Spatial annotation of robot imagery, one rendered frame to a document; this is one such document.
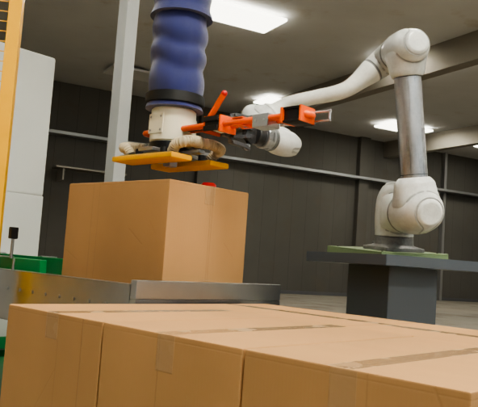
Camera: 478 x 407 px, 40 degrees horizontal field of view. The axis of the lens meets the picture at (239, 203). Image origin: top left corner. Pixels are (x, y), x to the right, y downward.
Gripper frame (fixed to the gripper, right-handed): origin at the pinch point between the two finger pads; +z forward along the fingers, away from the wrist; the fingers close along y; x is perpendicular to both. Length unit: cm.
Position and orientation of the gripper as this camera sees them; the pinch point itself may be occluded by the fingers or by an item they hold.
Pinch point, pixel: (223, 125)
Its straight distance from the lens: 235.8
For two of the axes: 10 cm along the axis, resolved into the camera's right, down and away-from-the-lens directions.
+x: -7.3, 0.1, 6.8
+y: -0.7, 9.9, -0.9
